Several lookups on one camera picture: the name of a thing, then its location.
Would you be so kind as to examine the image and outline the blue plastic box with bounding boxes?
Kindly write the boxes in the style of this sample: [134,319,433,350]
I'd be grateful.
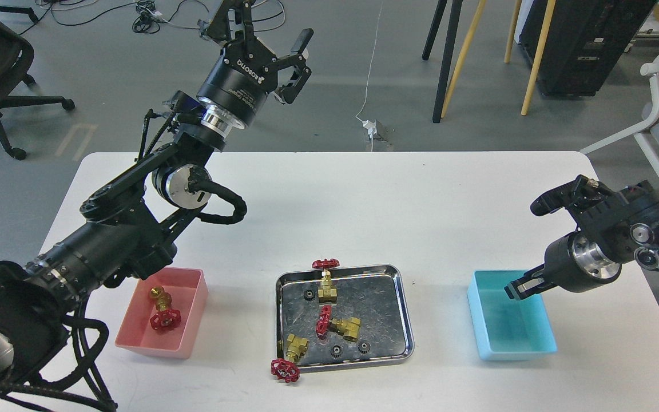
[466,270,558,362]

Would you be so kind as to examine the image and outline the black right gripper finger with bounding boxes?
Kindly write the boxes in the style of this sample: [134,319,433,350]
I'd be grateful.
[521,264,545,281]
[504,275,553,300]

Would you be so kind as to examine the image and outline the brass valve red handle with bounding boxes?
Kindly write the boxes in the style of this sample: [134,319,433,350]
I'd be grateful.
[270,334,309,383]
[315,304,362,342]
[312,259,340,303]
[149,286,181,334]

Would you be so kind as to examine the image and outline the black gear bottom right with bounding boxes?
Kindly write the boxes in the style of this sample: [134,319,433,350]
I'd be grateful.
[356,340,371,354]

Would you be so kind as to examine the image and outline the black and wood easel legs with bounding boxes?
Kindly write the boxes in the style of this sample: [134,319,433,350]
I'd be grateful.
[422,1,557,124]

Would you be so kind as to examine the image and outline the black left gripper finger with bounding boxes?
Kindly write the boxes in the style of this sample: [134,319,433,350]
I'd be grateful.
[198,1,276,58]
[272,29,314,104]

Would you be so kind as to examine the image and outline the black floor cables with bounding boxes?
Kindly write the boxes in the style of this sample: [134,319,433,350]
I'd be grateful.
[32,0,287,35]

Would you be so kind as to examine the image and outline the white power adapter with cable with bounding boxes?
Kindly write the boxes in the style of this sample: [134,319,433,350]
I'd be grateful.
[355,1,385,152]

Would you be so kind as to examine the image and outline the brass valve top red handle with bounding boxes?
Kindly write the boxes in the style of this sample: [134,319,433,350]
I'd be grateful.
[312,259,340,303]

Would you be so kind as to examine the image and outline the brass valve bottom red handle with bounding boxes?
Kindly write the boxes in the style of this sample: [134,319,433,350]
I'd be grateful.
[270,334,309,383]

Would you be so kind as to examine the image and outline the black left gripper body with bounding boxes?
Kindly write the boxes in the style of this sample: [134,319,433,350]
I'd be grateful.
[197,40,277,129]

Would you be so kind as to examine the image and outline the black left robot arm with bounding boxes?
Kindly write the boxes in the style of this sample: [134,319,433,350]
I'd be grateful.
[0,1,313,411]

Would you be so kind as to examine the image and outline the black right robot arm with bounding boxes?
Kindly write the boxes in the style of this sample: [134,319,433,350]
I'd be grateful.
[505,175,659,300]

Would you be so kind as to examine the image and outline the black gear bottom left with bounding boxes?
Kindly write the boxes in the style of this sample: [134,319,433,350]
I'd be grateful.
[330,344,343,358]

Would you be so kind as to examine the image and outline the metal tray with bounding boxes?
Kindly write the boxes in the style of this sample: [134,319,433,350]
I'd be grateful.
[275,264,414,373]

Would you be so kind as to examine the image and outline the pink plastic box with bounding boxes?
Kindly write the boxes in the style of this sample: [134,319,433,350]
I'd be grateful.
[115,268,208,358]

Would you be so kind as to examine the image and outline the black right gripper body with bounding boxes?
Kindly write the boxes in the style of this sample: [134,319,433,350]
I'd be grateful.
[544,231,622,293]

